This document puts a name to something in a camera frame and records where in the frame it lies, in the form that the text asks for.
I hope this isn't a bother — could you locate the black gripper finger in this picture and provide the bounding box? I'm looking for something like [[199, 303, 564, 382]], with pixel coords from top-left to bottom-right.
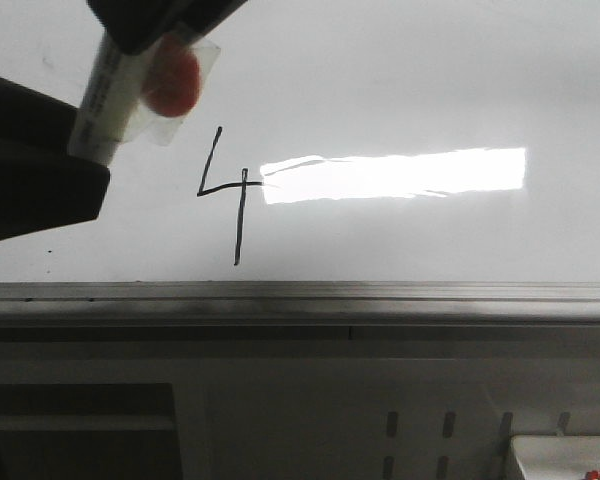
[[86, 0, 246, 54]]

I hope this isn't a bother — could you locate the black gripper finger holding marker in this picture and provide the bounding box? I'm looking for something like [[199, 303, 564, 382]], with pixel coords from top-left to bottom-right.
[[0, 77, 110, 241]]

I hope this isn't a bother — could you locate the white whiteboard marker pen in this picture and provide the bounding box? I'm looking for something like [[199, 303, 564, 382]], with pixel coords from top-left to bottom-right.
[[67, 0, 216, 166]]

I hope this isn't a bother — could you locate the white pegboard panel with slots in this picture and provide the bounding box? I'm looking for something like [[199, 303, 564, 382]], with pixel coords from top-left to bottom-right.
[[173, 359, 600, 479]]

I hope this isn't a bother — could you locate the white box with red item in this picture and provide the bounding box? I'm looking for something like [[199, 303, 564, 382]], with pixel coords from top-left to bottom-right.
[[505, 435, 600, 479]]

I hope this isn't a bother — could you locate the white whiteboard with aluminium frame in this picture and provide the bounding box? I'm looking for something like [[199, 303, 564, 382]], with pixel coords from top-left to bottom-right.
[[0, 1, 600, 357]]

